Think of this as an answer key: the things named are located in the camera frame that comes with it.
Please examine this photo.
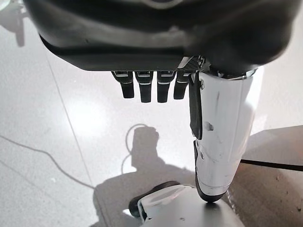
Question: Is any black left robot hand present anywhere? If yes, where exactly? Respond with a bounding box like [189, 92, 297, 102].
[23, 0, 296, 203]

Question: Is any silver left robot leg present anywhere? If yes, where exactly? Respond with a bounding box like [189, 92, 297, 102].
[128, 180, 239, 227]

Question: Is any thin black floor cable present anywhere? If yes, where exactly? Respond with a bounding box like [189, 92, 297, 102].
[0, 134, 96, 190]

